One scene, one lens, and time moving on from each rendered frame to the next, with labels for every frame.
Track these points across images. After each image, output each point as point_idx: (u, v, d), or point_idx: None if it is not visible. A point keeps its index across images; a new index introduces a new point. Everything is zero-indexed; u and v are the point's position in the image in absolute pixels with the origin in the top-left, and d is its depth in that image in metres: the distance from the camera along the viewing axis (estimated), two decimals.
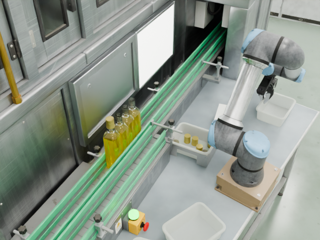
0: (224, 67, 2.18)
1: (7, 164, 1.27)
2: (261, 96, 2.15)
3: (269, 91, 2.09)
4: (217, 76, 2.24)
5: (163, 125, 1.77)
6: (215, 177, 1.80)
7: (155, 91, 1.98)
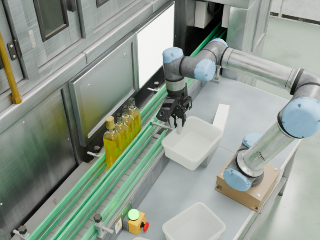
0: (224, 67, 2.18)
1: (7, 164, 1.27)
2: (172, 124, 1.50)
3: (179, 115, 1.45)
4: (217, 76, 2.24)
5: (163, 125, 1.77)
6: (215, 177, 1.80)
7: (155, 91, 1.98)
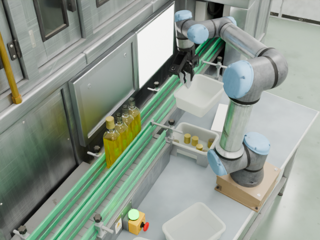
0: (224, 67, 2.18)
1: (7, 164, 1.27)
2: (182, 79, 1.75)
3: (188, 71, 1.69)
4: (217, 76, 2.24)
5: (163, 125, 1.77)
6: (215, 177, 1.80)
7: (155, 91, 1.98)
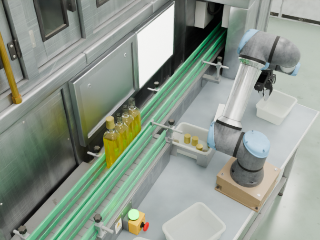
0: (224, 67, 2.18)
1: (7, 164, 1.27)
2: (261, 94, 2.14)
3: (268, 87, 2.09)
4: (217, 76, 2.24)
5: (163, 125, 1.77)
6: (215, 177, 1.80)
7: (155, 91, 1.98)
